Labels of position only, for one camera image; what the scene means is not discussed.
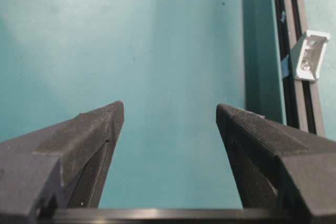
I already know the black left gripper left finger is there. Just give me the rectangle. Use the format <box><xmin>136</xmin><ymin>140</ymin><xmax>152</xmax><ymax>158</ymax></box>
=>
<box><xmin>1</xmin><ymin>101</ymin><xmax>124</xmax><ymax>223</ymax></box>

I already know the long black aluminium rail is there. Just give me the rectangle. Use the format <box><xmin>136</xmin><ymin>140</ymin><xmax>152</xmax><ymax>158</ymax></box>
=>
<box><xmin>275</xmin><ymin>0</ymin><xmax>329</xmax><ymax>136</ymax></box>

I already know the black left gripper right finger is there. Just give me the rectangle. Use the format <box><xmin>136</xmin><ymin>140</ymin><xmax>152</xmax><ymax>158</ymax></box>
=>
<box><xmin>216</xmin><ymin>104</ymin><xmax>335</xmax><ymax>223</ymax></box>

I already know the clear tape piece by rail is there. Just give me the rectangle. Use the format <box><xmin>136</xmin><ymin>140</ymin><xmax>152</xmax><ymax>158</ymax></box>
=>
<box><xmin>281</xmin><ymin>55</ymin><xmax>290</xmax><ymax>79</ymax></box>

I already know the white corner bracket with screw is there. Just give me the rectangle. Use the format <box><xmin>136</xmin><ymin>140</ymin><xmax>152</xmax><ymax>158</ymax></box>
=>
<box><xmin>290</xmin><ymin>30</ymin><xmax>330</xmax><ymax>82</ymax></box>

